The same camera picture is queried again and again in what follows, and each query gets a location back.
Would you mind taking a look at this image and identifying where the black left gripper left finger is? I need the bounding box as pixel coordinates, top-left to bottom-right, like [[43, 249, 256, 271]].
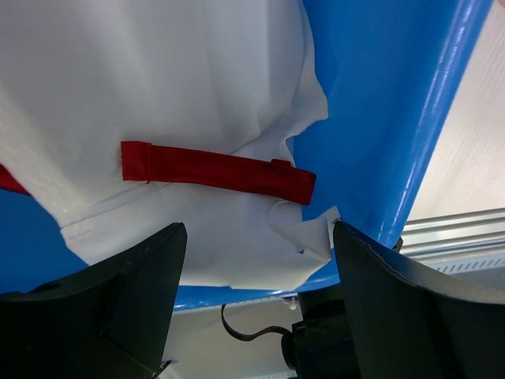
[[1, 223, 187, 378]]

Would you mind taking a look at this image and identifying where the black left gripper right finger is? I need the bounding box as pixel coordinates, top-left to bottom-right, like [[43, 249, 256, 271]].
[[333, 221, 504, 378]]

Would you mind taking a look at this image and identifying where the white bra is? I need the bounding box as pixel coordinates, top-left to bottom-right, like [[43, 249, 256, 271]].
[[1, 1, 338, 290]]

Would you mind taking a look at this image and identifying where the red bra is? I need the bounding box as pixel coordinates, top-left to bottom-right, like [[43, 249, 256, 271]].
[[1, 141, 316, 208]]

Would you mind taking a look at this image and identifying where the blue plastic bin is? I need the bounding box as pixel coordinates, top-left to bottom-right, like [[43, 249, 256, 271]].
[[1, 1, 493, 311]]

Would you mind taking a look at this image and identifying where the white slotted cable duct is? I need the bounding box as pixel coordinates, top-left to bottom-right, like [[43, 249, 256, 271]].
[[426, 253, 504, 276]]

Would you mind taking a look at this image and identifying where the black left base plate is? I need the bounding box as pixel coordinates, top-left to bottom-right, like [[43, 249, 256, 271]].
[[281, 284, 361, 379]]

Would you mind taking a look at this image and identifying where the aluminium front rail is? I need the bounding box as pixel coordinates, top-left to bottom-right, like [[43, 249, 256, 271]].
[[400, 208, 504, 257]]

